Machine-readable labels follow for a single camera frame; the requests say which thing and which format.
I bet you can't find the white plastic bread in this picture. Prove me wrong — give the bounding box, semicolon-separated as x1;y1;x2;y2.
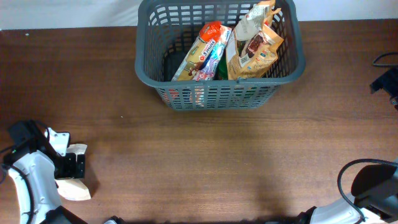
55;144;91;201

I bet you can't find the orange snack bag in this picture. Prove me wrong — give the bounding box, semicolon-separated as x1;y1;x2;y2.
226;0;284;80

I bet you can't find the colourful tissue multipack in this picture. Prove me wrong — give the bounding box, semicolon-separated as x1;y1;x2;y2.
190;26;233;105

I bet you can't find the orange noodle packet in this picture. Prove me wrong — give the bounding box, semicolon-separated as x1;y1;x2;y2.
163;21;223;103

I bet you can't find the green lid jar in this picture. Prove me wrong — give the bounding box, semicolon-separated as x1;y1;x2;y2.
216;56;228;80

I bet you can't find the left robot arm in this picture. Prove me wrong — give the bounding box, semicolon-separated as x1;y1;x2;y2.
1;120;91;224

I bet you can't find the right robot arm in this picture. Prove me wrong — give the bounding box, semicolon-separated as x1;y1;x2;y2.
264;159;397;224

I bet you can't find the grey plastic basket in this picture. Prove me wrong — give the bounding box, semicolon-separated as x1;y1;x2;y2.
135;0;305;111

